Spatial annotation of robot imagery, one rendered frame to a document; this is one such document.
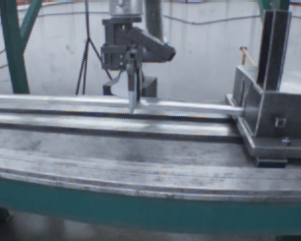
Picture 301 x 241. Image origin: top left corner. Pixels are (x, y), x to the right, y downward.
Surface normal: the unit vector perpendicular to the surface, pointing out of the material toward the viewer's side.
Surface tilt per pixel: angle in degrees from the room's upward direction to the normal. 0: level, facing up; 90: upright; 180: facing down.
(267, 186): 0
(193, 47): 90
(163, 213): 90
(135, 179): 0
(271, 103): 90
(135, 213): 90
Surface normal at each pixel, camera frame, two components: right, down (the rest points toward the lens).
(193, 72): -0.11, 0.42
